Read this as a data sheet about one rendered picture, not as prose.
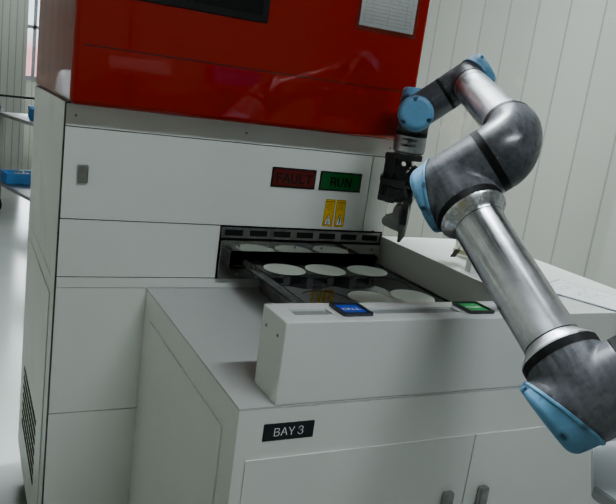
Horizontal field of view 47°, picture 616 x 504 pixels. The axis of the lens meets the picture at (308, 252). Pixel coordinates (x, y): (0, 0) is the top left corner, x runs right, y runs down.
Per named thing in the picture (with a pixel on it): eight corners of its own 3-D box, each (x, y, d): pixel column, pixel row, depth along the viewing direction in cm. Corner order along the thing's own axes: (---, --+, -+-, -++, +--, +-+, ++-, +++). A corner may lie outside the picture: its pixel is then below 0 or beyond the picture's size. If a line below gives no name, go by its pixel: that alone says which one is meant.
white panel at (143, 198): (54, 284, 157) (64, 101, 148) (369, 285, 193) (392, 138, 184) (55, 288, 154) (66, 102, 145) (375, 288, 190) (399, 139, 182)
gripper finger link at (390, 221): (379, 238, 173) (385, 201, 171) (403, 242, 172) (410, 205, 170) (377, 240, 170) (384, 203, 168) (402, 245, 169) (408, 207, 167)
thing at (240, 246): (215, 276, 170) (219, 238, 168) (371, 278, 190) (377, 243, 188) (217, 278, 169) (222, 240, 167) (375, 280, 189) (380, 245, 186)
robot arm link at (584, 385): (663, 401, 87) (467, 116, 118) (553, 456, 90) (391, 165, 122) (671, 422, 96) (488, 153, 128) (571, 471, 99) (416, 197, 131)
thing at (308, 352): (252, 381, 120) (262, 303, 117) (504, 366, 144) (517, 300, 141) (274, 406, 112) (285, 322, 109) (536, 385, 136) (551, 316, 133)
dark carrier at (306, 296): (249, 263, 168) (249, 261, 168) (372, 265, 183) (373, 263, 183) (311, 311, 138) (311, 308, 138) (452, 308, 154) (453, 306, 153)
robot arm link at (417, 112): (435, 78, 148) (433, 79, 159) (389, 108, 151) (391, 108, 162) (455, 110, 149) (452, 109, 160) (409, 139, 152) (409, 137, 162)
